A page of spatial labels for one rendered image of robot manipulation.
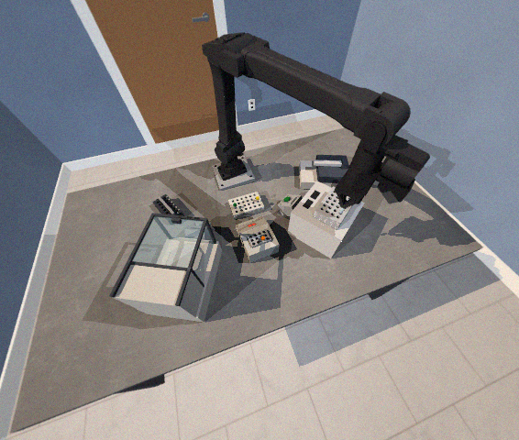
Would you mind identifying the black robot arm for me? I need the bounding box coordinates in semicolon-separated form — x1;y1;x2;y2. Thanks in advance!
202;32;430;204

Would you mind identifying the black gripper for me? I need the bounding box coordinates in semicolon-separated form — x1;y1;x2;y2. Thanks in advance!
335;161;376;209

